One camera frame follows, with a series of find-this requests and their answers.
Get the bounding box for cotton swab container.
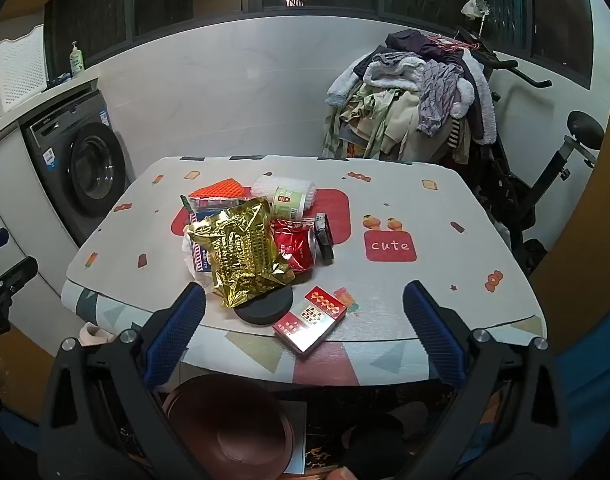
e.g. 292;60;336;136
251;174;318;220

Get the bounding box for grey front-load washing machine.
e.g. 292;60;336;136
20;89;132;249

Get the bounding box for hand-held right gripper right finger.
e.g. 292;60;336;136
402;280;573;480

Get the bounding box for black exercise bike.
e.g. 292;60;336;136
455;0;606;273

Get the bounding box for brown trash bin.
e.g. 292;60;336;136
162;374;296;480

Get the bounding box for white round container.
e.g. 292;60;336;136
80;322;112;348

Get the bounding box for clear green-edged plastic packet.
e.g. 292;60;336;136
180;194;246;216

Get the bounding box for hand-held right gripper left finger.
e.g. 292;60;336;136
37;282;208;480

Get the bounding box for red cigarette box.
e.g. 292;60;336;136
272;286;348;357

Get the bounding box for pump soap bottle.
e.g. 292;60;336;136
68;41;86;77

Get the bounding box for crushed red can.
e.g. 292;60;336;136
272;220;320;272

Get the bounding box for triangle patterned table cover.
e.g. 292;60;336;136
60;280;546;387

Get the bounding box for black oval object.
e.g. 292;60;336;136
314;213;336;264

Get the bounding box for white perforated plastic basket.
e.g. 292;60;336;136
0;25;48;117

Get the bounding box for black round disc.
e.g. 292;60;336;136
235;282;294;325

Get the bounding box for cartoon printed table mat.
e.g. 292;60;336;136
66;156;546;347

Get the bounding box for orange foam fruit net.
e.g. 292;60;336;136
190;178;246;204

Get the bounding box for gold foil bag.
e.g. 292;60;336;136
187;197;296;310

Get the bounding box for white counter cabinet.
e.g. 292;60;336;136
0;67;106;361

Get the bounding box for blue printed packet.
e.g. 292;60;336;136
187;209;220;275

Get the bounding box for pile of clothes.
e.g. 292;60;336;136
322;30;500;166

